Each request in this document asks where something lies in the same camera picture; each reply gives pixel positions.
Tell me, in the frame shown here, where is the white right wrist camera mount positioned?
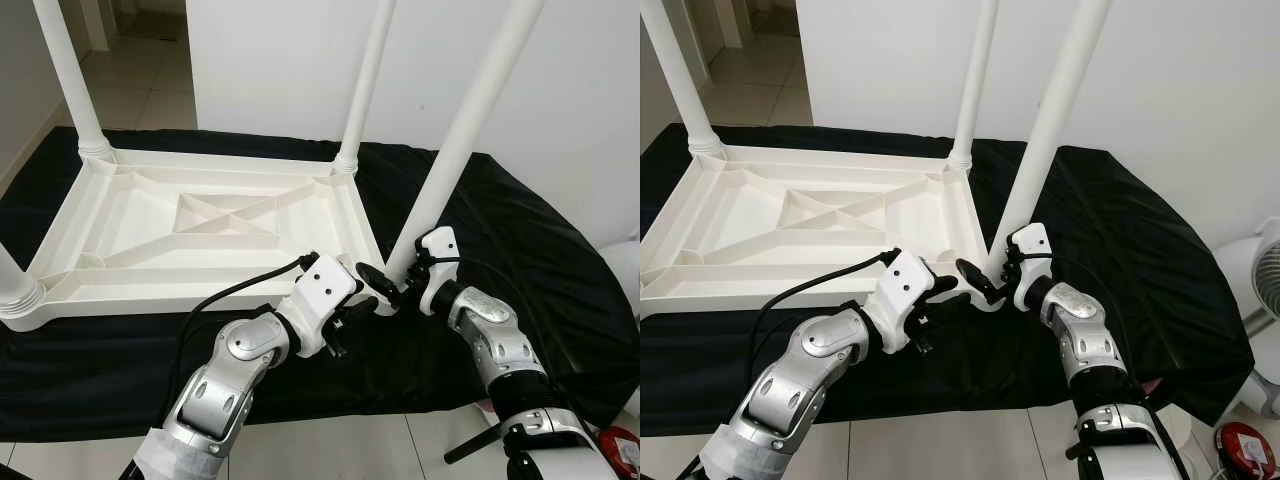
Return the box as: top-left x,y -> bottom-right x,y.
415,227 -> 461,316
1008,223 -> 1053,313

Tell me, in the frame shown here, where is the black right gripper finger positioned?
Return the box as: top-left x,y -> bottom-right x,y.
955,258 -> 1001,304
356,262 -> 403,306

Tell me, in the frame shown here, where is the red round floor object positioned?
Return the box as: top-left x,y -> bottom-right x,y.
1215,420 -> 1276,469
598,425 -> 641,471

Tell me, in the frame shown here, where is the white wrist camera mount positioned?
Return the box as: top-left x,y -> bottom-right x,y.
875,250 -> 941,353
1008,223 -> 1053,313
290,252 -> 361,356
415,227 -> 461,316

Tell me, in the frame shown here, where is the black table leg bar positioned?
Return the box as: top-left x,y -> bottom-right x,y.
445,425 -> 501,463

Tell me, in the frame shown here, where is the black table cloth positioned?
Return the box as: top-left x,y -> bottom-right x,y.
640,124 -> 1256,436
0,125 -> 641,441

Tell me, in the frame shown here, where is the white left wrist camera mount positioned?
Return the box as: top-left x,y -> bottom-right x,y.
875,250 -> 941,353
290,252 -> 361,356

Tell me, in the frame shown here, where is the white plastic table top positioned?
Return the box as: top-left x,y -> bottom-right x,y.
640,143 -> 996,321
0,145 -> 396,331

